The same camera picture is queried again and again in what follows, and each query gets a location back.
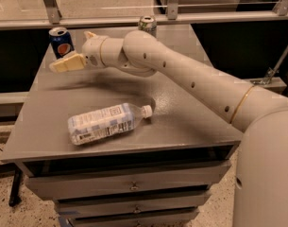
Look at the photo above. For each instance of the blue pepsi can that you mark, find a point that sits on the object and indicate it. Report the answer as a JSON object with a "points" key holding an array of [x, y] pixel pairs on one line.
{"points": [[61, 41]]}

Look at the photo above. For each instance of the black metal stand leg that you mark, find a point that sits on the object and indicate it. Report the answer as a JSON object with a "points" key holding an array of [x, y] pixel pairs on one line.
{"points": [[14, 198]]}

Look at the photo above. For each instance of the middle grey drawer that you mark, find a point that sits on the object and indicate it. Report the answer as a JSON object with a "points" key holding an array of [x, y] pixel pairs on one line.
{"points": [[141, 203]]}

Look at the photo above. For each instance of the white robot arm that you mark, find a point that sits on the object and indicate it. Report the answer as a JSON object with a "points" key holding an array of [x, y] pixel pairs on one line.
{"points": [[261, 191]]}

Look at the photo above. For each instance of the bottom grey drawer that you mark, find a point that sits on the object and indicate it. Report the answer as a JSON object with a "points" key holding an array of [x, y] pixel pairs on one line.
{"points": [[138, 220]]}

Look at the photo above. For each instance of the grey drawer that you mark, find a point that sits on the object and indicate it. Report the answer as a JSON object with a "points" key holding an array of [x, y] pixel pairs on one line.
{"points": [[141, 203], [138, 220], [131, 180]]}

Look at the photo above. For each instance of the grey metal railing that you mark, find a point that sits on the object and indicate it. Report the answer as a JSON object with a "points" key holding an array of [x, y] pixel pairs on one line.
{"points": [[18, 14]]}

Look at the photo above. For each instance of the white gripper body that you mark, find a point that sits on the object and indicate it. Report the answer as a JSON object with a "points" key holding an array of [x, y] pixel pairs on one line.
{"points": [[92, 52]]}

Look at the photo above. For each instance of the clear plastic water bottle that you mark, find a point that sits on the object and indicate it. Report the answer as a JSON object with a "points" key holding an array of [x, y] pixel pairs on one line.
{"points": [[95, 125]]}

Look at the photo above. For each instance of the top grey drawer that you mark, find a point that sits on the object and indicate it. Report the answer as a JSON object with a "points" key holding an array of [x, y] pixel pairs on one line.
{"points": [[131, 180]]}

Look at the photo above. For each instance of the grey drawer cabinet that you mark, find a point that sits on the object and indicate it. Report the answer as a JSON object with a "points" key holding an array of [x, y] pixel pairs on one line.
{"points": [[113, 150]]}

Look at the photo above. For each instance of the green white soda can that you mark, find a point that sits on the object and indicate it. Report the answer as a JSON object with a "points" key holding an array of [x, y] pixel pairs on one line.
{"points": [[148, 24]]}

